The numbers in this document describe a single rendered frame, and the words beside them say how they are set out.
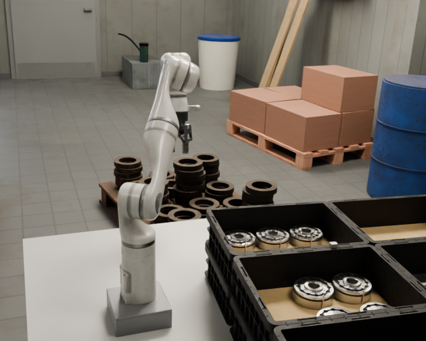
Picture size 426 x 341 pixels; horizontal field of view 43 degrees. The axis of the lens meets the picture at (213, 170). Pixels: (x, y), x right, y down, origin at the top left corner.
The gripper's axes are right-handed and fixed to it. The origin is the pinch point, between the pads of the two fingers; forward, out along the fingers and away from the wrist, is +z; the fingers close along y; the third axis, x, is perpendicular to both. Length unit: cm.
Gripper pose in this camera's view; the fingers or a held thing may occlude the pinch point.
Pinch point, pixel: (178, 151)
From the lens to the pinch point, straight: 193.9
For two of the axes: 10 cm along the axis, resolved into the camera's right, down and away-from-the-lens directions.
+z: 0.2, 9.9, 1.1
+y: 5.8, 0.8, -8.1
